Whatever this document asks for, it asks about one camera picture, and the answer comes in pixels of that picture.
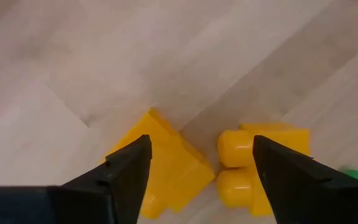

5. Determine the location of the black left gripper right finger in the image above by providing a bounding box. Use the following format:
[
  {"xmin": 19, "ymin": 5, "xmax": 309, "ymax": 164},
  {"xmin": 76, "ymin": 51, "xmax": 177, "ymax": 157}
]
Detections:
[{"xmin": 252, "ymin": 135, "xmax": 358, "ymax": 224}]

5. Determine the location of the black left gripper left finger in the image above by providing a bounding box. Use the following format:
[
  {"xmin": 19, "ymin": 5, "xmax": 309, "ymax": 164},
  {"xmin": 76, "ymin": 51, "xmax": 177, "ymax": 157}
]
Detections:
[{"xmin": 47, "ymin": 134, "xmax": 153, "ymax": 224}]

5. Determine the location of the yellow toy building block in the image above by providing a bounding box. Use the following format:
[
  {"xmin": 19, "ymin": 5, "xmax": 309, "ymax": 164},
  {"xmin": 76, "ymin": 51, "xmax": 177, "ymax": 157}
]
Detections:
[
  {"xmin": 215, "ymin": 122, "xmax": 311, "ymax": 218},
  {"xmin": 99, "ymin": 108, "xmax": 216, "ymax": 220}
]

